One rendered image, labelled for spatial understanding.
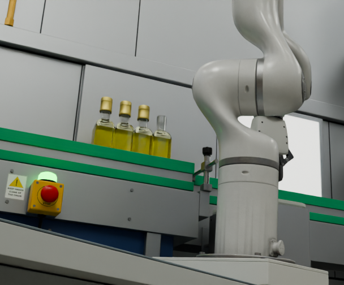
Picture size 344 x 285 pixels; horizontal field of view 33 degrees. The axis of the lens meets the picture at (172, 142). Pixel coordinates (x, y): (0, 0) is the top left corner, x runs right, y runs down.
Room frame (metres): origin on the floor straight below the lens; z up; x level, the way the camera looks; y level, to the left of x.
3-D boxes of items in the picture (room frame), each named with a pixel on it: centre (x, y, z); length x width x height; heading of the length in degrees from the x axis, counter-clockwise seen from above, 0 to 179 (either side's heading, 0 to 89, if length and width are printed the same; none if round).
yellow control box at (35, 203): (1.32, 0.29, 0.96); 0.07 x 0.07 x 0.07; 21
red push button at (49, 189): (1.28, 0.27, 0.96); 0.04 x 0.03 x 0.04; 111
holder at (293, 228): (1.51, -0.22, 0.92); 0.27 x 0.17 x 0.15; 21
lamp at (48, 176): (1.32, 0.29, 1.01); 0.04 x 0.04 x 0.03
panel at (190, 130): (1.83, -0.13, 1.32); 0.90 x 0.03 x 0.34; 111
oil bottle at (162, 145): (1.63, 0.04, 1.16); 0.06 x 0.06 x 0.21; 20
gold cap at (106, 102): (1.56, 0.20, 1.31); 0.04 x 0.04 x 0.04
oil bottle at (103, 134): (1.56, 0.20, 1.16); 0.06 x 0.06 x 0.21; 21
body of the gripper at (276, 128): (1.46, -0.26, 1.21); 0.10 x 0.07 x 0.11; 110
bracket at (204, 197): (1.56, -0.08, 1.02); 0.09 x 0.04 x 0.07; 21
